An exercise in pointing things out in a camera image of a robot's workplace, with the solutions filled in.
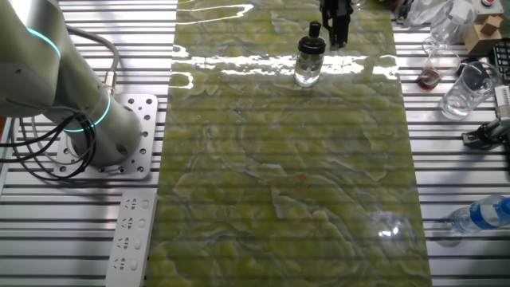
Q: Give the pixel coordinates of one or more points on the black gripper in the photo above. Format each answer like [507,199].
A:
[336,8]

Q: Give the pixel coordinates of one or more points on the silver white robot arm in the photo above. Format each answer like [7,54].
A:
[40,60]

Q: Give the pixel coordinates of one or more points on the clear glass jar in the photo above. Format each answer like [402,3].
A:
[307,69]

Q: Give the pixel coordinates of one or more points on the small glass with brown liquid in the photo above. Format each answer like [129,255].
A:
[436,69]

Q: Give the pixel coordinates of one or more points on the tall clear glass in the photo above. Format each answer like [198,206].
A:
[452,22]

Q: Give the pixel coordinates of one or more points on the green marble pattern mat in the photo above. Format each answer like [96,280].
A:
[279,159]

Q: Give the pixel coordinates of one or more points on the small cardboard box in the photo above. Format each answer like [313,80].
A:
[480,40]

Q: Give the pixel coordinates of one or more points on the clear glass beaker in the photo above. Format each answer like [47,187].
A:
[470,93]

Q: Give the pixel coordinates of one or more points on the grey box with red button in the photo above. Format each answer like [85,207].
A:
[494,9]

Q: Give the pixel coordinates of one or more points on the black keyboard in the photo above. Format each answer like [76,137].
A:
[503,56]

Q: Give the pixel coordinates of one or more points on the water bottle with blue cap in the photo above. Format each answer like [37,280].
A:
[478,215]

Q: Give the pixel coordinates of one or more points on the white power strip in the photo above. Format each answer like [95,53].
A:
[129,239]

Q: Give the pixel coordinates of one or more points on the black camera stand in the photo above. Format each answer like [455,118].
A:
[403,11]
[484,135]

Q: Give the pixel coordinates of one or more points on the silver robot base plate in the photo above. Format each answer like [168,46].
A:
[135,161]

